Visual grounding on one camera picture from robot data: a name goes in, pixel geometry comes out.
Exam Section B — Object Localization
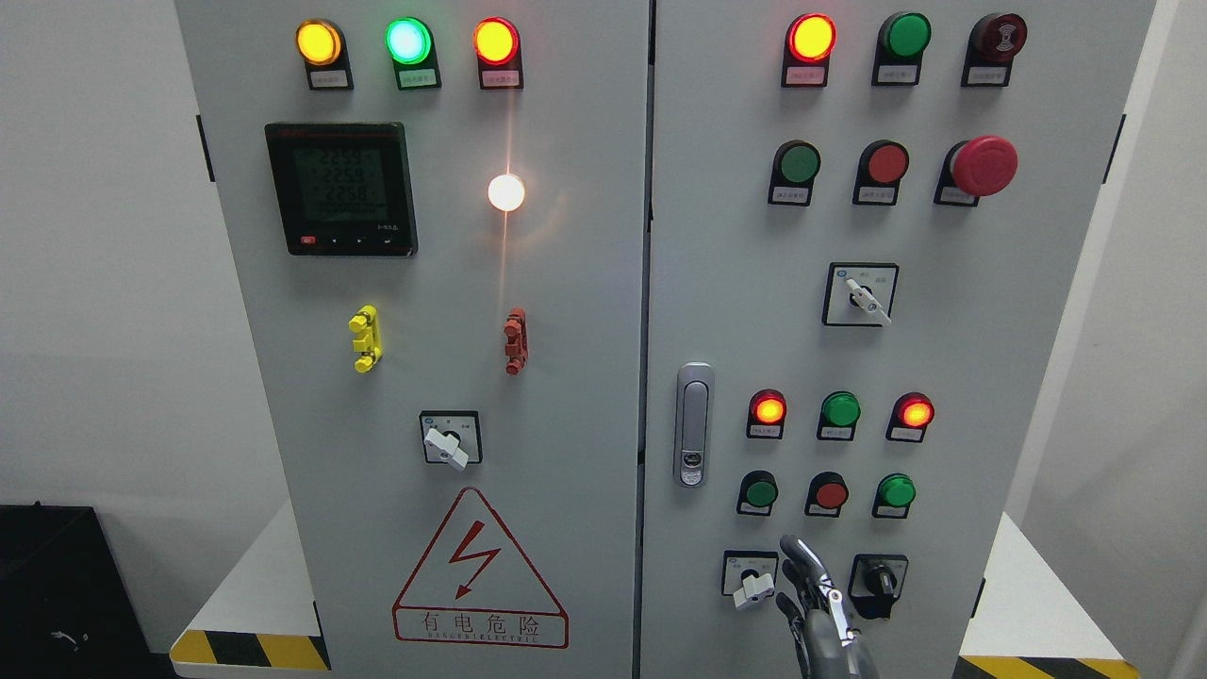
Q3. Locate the dark red buzzer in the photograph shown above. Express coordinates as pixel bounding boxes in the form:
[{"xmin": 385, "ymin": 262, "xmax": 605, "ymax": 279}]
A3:
[{"xmin": 961, "ymin": 12, "xmax": 1030, "ymax": 89}]

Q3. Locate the middle right red lit light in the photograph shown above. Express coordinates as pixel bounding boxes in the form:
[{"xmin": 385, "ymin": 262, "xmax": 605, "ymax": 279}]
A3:
[{"xmin": 886, "ymin": 391, "xmax": 935, "ymax": 443}]

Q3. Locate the white platform with hazard stripes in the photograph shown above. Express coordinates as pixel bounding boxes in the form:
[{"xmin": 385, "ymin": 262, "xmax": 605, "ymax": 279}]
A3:
[{"xmin": 169, "ymin": 502, "xmax": 331, "ymax": 678}]

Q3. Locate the upper right white selector switch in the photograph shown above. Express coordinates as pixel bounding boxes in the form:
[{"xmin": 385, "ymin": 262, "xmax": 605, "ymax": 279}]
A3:
[{"xmin": 820, "ymin": 262, "xmax": 900, "ymax": 327}]

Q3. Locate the lower red push button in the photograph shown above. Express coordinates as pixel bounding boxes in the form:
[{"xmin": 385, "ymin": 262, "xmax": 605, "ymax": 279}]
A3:
[{"xmin": 803, "ymin": 472, "xmax": 850, "ymax": 519}]

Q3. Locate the middle green indicator light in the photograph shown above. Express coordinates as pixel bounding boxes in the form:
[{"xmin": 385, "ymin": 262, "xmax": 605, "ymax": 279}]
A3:
[{"xmin": 816, "ymin": 390, "xmax": 862, "ymax": 441}]

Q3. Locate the lower left green push button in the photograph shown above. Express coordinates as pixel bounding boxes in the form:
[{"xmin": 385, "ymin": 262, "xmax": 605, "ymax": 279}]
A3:
[{"xmin": 736, "ymin": 470, "xmax": 779, "ymax": 517}]

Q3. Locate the bottom white selector switch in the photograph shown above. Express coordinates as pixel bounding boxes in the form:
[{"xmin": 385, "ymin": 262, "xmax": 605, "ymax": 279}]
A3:
[{"xmin": 721, "ymin": 550, "xmax": 780, "ymax": 611}]

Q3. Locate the red-orange indicator light left door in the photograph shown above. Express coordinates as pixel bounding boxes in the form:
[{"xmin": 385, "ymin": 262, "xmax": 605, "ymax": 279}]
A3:
[{"xmin": 471, "ymin": 16, "xmax": 524, "ymax": 90}]

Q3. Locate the white lit indicator light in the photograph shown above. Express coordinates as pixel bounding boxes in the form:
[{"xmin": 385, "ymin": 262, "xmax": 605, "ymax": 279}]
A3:
[{"xmin": 486, "ymin": 172, "xmax": 527, "ymax": 212}]

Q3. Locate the bottom black selector switch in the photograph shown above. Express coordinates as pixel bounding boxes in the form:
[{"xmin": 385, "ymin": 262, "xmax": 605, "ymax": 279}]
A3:
[{"xmin": 849, "ymin": 554, "xmax": 909, "ymax": 620}]

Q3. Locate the red terminal connector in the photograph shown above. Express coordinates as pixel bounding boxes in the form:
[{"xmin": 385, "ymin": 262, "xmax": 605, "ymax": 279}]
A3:
[{"xmin": 502, "ymin": 306, "xmax": 529, "ymax": 375}]

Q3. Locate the top red lit indicator light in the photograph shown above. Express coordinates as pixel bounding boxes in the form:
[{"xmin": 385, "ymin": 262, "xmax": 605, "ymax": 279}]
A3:
[{"xmin": 781, "ymin": 12, "xmax": 836, "ymax": 89}]

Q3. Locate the grey cabinet door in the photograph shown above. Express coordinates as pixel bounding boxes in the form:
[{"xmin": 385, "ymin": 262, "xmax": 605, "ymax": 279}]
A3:
[
  {"xmin": 175, "ymin": 1, "xmax": 651, "ymax": 678},
  {"xmin": 639, "ymin": 1, "xmax": 1155, "ymax": 678}
]

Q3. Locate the red push button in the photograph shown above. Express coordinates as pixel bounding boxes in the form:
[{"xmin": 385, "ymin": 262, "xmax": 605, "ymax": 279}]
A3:
[
  {"xmin": 851, "ymin": 141, "xmax": 910, "ymax": 207},
  {"xmin": 803, "ymin": 472, "xmax": 850, "ymax": 519}
]

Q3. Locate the middle left red lit light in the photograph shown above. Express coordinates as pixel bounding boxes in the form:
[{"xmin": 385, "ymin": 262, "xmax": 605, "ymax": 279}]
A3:
[{"xmin": 745, "ymin": 390, "xmax": 787, "ymax": 439}]

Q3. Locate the right grey cabinet door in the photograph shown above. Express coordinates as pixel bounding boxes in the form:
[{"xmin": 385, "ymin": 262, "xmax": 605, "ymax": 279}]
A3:
[{"xmin": 639, "ymin": 1, "xmax": 1155, "ymax": 678}]

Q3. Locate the red emergency stop button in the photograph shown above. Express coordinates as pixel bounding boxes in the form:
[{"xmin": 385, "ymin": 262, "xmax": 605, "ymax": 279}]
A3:
[{"xmin": 933, "ymin": 135, "xmax": 1020, "ymax": 207}]

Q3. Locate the yellow terminal connector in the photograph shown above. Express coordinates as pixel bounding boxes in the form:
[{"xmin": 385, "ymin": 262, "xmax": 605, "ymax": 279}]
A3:
[{"xmin": 346, "ymin": 305, "xmax": 383, "ymax": 374}]

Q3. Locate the black digital power meter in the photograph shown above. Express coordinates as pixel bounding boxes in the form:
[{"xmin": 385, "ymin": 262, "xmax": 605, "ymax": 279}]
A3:
[{"xmin": 264, "ymin": 122, "xmax": 419, "ymax": 257}]

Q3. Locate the red high voltage warning sign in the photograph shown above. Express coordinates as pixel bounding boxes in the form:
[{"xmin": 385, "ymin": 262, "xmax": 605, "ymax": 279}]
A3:
[{"xmin": 391, "ymin": 487, "xmax": 570, "ymax": 650}]

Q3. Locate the green lit indicator light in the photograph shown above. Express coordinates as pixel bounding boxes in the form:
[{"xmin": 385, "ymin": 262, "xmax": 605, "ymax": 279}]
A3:
[{"xmin": 384, "ymin": 16, "xmax": 441, "ymax": 90}]

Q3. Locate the top green indicator light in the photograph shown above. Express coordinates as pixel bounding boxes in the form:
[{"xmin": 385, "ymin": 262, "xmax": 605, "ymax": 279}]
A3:
[{"xmin": 871, "ymin": 11, "xmax": 933, "ymax": 87}]

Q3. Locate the upper green push button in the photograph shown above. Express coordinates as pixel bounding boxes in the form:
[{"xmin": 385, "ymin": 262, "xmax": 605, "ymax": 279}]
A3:
[{"xmin": 766, "ymin": 141, "xmax": 820, "ymax": 207}]

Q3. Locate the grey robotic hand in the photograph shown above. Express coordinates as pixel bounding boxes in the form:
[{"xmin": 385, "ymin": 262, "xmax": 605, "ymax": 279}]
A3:
[{"xmin": 775, "ymin": 534, "xmax": 881, "ymax": 678}]

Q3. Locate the silver door handle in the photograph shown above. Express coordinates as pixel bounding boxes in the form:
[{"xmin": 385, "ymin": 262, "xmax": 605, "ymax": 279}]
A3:
[{"xmin": 674, "ymin": 362, "xmax": 715, "ymax": 488}]

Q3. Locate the left grey cabinet door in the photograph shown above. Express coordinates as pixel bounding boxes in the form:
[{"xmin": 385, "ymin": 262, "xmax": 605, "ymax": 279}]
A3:
[{"xmin": 175, "ymin": 1, "xmax": 651, "ymax": 678}]

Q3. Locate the upper red push button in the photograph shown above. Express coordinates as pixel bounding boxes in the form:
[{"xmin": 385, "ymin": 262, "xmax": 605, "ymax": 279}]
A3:
[{"xmin": 851, "ymin": 141, "xmax": 910, "ymax": 207}]

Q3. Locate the left door white selector switch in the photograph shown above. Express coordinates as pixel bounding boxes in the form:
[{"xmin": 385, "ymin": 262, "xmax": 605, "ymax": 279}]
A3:
[{"xmin": 419, "ymin": 411, "xmax": 483, "ymax": 472}]

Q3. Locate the lower right green push button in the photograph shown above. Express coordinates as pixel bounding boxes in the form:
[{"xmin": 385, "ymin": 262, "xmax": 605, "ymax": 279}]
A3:
[{"xmin": 871, "ymin": 472, "xmax": 919, "ymax": 520}]

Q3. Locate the green push button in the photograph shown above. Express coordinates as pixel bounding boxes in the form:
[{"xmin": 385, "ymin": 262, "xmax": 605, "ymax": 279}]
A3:
[
  {"xmin": 871, "ymin": 472, "xmax": 919, "ymax": 520},
  {"xmin": 736, "ymin": 470, "xmax": 779, "ymax": 517},
  {"xmin": 766, "ymin": 141, "xmax": 820, "ymax": 207}
]

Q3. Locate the black box at left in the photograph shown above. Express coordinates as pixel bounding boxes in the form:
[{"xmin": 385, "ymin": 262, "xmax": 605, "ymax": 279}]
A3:
[{"xmin": 1, "ymin": 503, "xmax": 148, "ymax": 678}]

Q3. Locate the yellow indicator light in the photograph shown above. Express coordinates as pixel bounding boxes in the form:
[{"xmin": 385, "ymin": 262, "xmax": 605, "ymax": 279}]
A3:
[{"xmin": 295, "ymin": 18, "xmax": 355, "ymax": 90}]

